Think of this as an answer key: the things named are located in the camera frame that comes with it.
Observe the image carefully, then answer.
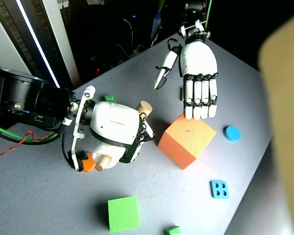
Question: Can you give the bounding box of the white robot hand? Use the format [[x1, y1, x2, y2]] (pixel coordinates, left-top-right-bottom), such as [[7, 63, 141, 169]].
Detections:
[[88, 100, 155, 164], [153, 38, 219, 121]]

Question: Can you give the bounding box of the large orange foam cube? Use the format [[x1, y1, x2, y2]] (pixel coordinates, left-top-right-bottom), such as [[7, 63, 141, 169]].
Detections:
[[157, 113, 217, 170]]

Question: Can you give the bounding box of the orange hexagon block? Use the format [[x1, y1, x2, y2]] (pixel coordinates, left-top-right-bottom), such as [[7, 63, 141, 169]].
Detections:
[[79, 153, 96, 173]]

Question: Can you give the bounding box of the blue round disc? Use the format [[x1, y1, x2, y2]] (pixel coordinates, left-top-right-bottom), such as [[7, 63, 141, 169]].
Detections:
[[223, 126, 242, 142]]

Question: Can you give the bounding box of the small green Y block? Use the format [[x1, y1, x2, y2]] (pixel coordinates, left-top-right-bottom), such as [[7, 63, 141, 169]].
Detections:
[[164, 226, 183, 235]]

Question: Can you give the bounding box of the blue square four-hole block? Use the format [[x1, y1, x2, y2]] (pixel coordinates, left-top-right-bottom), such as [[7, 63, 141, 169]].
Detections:
[[210, 180, 230, 199]]

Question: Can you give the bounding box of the blue and white plug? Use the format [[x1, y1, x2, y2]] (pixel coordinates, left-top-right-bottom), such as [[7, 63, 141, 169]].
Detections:
[[150, 11, 162, 47]]

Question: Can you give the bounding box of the large green foam cube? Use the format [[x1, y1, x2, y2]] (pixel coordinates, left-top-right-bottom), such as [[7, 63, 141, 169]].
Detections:
[[107, 195, 141, 234]]

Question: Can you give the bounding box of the grey table cloth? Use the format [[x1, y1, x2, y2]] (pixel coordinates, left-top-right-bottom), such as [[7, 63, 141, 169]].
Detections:
[[0, 34, 275, 235]]

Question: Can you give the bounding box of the blurred tan panel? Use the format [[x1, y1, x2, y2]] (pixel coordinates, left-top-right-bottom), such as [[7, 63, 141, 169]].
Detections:
[[258, 9, 294, 235]]

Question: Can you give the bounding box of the white cabinet with light strip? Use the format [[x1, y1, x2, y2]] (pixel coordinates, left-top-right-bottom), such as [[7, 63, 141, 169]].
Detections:
[[0, 0, 82, 89]]

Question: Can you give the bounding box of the thin white cable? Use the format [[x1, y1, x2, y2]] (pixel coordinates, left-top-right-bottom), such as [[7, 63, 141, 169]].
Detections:
[[123, 18, 134, 49]]

